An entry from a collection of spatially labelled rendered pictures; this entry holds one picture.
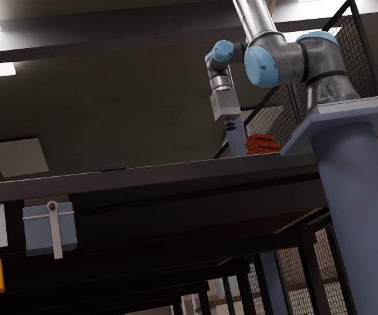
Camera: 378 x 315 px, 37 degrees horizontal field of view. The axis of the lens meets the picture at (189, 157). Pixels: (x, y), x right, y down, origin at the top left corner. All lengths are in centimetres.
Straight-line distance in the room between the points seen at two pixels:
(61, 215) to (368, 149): 84
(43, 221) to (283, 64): 78
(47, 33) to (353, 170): 356
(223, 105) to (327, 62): 65
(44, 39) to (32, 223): 320
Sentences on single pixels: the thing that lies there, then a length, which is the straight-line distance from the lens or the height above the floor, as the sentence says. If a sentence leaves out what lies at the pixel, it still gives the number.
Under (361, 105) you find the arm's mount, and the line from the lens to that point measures 157.
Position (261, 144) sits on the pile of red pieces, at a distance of 290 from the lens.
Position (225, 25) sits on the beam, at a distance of 486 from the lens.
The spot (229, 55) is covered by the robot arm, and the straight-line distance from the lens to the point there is 213.
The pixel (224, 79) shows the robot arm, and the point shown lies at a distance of 221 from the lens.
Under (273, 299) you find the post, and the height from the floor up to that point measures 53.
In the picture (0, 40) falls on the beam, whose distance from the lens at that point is 475.
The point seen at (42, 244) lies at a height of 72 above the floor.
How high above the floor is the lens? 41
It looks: 17 degrees up
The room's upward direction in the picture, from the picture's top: 11 degrees counter-clockwise
